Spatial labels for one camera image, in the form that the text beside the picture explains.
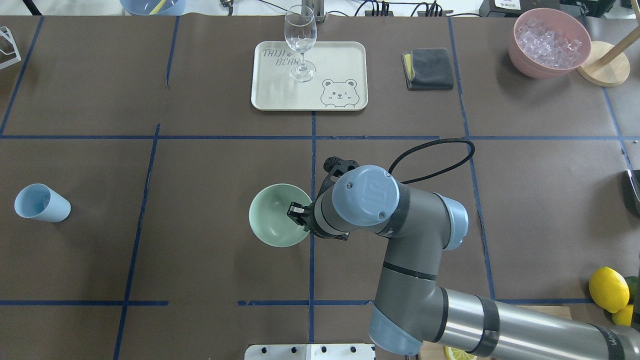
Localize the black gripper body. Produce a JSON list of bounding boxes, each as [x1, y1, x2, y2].
[[302, 199, 350, 241]]

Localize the clear wine glass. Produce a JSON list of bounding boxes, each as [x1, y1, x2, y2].
[[284, 4, 318, 83]]

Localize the lemon half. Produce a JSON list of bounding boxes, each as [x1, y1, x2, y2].
[[443, 346, 478, 360]]

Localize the cream bear tray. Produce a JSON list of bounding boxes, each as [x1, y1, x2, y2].
[[250, 41, 369, 112]]

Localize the wooden cutting board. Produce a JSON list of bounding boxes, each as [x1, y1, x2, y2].
[[416, 305, 572, 360]]

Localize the wooden stand base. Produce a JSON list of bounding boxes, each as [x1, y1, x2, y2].
[[577, 26, 640, 87]]

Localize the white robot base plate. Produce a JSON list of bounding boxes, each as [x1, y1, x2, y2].
[[244, 342, 377, 360]]

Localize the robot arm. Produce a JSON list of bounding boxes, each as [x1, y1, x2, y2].
[[287, 165, 639, 360]]

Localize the blue bowl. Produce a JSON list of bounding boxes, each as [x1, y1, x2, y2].
[[119, 0, 187, 16]]

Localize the green bowl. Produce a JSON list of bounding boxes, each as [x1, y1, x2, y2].
[[248, 183, 312, 248]]

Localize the light blue plastic cup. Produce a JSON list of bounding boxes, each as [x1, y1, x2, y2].
[[14, 183, 71, 223]]

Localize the whole yellow lemon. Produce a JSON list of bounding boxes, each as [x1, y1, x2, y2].
[[588, 266, 630, 313]]

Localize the white wire cup rack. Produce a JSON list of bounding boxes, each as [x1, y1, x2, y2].
[[0, 26, 22, 69]]

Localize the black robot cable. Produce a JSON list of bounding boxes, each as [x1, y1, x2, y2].
[[388, 139, 476, 185]]

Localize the pink bowl with ice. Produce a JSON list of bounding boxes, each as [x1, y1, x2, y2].
[[509, 7, 592, 79]]

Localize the grey folded cloth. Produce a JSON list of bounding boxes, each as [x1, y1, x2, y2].
[[401, 48, 454, 91]]

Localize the green lime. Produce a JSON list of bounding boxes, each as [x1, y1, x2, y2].
[[624, 275, 639, 305]]

